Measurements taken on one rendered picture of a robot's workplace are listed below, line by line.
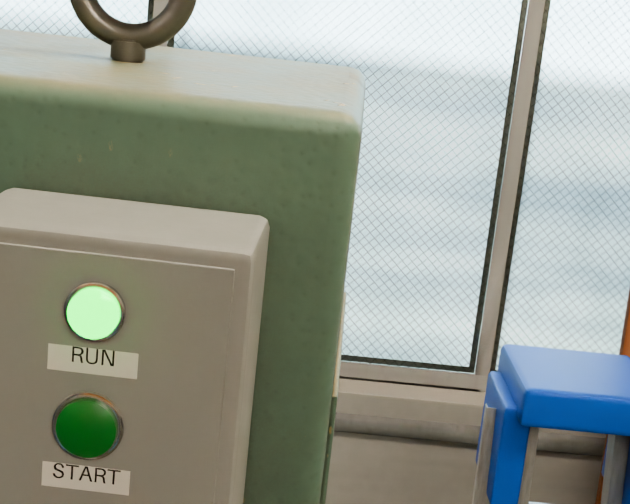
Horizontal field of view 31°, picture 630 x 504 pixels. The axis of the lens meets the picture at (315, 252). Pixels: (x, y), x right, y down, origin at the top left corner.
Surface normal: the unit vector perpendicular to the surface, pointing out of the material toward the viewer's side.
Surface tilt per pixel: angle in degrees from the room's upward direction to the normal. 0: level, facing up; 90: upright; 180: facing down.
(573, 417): 90
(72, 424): 89
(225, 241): 0
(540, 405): 90
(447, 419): 90
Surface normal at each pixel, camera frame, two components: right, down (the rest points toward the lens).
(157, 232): 0.11, -0.97
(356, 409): 0.00, 0.25
